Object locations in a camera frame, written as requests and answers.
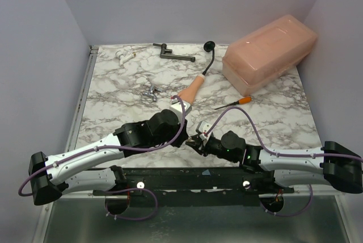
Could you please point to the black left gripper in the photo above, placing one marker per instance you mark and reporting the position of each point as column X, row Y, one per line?
column 182, row 135

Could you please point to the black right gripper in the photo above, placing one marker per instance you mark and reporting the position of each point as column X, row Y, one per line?
column 200, row 144

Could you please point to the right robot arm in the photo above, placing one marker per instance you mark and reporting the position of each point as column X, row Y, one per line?
column 332, row 164

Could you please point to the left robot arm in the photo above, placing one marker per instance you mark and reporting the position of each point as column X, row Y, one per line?
column 52, row 176

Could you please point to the mannequin practice hand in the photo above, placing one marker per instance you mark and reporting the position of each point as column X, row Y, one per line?
column 188, row 94

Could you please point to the chrome faucet tap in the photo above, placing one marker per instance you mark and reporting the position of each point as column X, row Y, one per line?
column 151, row 93

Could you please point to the white plastic faucet tap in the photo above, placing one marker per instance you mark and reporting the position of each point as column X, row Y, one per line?
column 124, row 57

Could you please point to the pink plastic storage box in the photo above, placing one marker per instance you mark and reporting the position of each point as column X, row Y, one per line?
column 266, row 54

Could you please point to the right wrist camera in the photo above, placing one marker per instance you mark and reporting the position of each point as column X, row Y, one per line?
column 202, row 129

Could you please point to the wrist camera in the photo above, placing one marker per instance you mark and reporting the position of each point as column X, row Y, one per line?
column 176, row 108
column 202, row 129

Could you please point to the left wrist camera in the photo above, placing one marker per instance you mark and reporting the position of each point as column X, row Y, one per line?
column 176, row 108

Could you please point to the black mounting rail base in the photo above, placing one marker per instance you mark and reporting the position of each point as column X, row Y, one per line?
column 196, row 186

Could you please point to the orange handled screwdriver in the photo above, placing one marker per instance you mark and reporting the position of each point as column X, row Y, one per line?
column 238, row 102

